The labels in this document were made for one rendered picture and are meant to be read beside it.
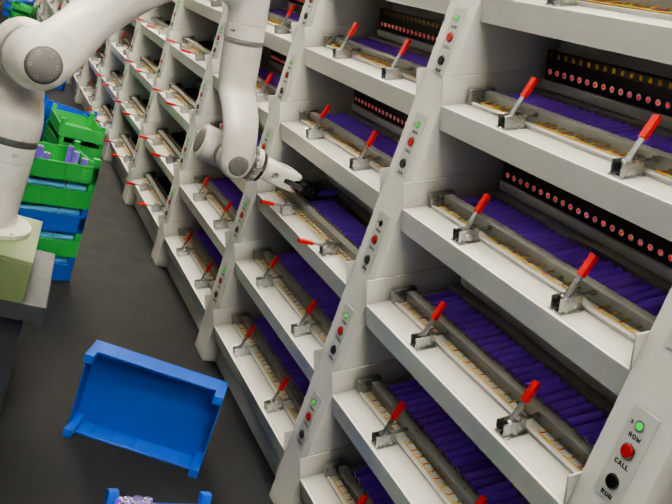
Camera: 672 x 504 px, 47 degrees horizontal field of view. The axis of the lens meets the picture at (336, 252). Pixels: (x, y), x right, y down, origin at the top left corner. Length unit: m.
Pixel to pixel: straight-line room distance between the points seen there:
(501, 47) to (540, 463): 0.74
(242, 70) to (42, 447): 0.91
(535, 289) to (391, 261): 0.39
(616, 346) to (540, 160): 0.31
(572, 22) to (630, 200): 0.31
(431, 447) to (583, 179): 0.56
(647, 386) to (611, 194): 0.26
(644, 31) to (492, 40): 0.40
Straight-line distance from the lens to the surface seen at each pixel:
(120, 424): 1.84
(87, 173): 2.45
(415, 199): 1.47
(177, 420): 1.80
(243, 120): 1.78
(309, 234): 1.83
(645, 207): 1.05
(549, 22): 1.30
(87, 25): 1.65
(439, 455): 1.40
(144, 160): 3.49
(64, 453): 1.75
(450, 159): 1.48
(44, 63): 1.60
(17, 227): 1.77
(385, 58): 1.81
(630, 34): 1.16
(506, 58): 1.50
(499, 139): 1.29
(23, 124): 1.67
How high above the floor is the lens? 0.96
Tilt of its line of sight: 15 degrees down
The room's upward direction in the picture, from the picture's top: 20 degrees clockwise
